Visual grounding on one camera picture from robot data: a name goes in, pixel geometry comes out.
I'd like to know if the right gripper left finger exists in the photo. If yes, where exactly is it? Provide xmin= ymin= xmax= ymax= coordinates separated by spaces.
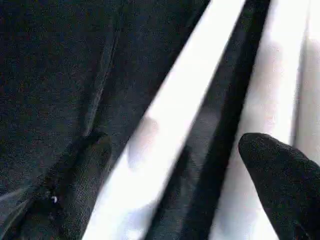
xmin=22 ymin=132 xmax=113 ymax=240

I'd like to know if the black mat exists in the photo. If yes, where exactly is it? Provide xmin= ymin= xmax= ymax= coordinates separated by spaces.
xmin=0 ymin=0 xmax=271 ymax=240

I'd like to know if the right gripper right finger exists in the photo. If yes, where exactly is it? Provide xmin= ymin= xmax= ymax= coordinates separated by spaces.
xmin=238 ymin=132 xmax=320 ymax=240

